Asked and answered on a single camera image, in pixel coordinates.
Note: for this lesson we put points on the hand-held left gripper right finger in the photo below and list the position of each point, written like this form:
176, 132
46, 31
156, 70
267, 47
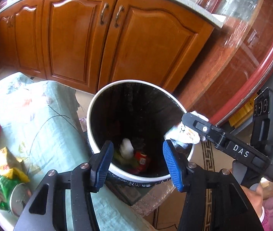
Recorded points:
172, 166

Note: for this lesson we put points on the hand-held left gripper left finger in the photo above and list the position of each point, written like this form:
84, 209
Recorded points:
104, 163

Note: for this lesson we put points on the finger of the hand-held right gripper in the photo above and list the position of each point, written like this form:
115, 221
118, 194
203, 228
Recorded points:
201, 126

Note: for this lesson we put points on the white tissue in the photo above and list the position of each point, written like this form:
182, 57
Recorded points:
187, 137
126, 149

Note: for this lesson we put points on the white round bin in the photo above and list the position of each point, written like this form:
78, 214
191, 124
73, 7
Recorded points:
92, 137

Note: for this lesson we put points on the black bin liner bag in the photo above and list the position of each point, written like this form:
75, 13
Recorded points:
138, 105

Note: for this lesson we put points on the silver metal can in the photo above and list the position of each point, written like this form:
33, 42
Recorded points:
19, 199

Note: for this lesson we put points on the yellow snack packet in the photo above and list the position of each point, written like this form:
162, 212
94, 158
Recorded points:
5, 161

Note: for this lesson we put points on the person's right hand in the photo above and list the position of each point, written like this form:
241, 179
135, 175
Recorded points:
254, 202

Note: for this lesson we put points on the green yellow wrapper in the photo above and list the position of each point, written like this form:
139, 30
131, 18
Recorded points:
120, 159

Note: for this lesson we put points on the yellow plastic object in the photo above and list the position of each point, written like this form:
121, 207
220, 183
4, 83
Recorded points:
242, 114

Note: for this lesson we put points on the red snack wrapper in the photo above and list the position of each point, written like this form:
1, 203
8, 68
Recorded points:
141, 159

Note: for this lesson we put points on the patterned floor rug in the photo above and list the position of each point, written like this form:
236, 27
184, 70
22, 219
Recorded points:
207, 197

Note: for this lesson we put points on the pale green floral tablecloth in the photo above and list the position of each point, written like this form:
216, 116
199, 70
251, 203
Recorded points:
42, 125

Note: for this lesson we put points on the red framed glass door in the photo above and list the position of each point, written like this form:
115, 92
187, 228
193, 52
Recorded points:
247, 41

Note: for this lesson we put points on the wooden cabinet door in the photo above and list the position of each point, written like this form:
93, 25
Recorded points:
5, 41
73, 38
28, 36
150, 50

